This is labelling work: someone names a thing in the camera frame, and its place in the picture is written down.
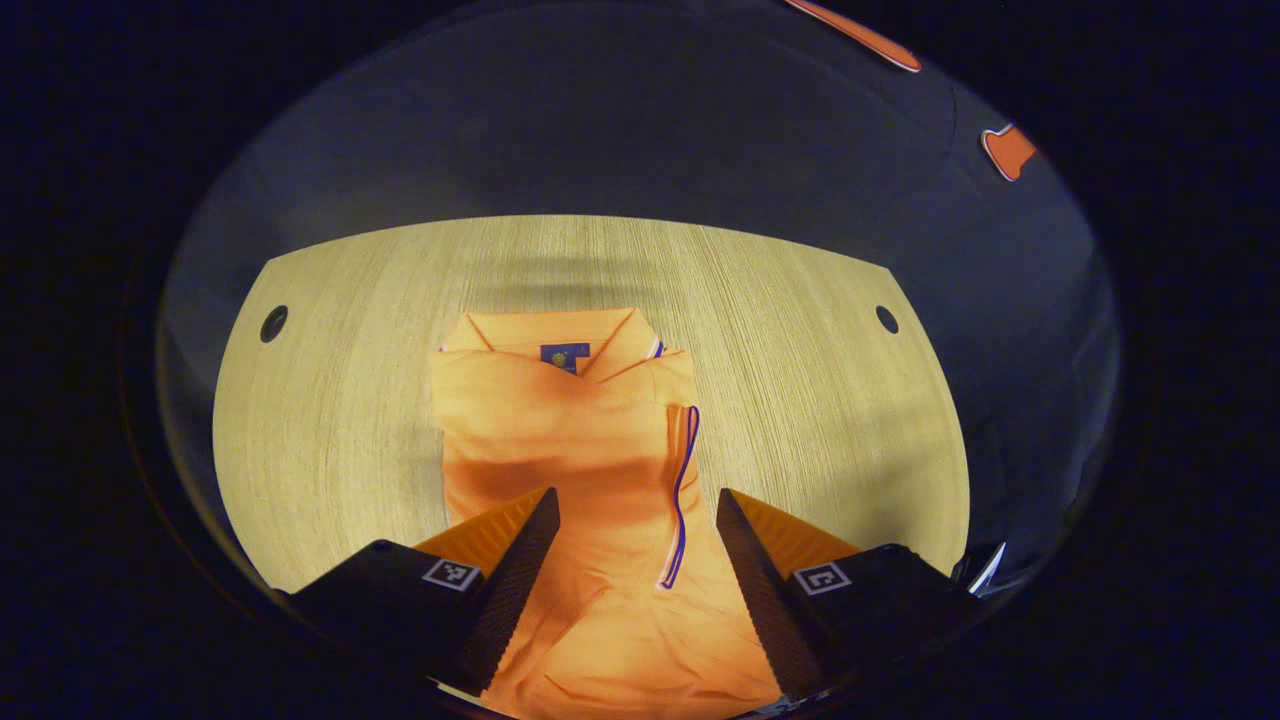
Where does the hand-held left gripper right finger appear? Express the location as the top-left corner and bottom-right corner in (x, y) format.
(716, 488), (986, 701)

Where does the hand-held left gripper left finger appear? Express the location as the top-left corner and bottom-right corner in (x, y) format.
(272, 487), (561, 698)

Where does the black backdrop cloth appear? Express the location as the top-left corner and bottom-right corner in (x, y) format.
(155, 0), (1121, 601)

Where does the orange T-shirt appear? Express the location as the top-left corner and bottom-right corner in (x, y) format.
(430, 307), (786, 720)

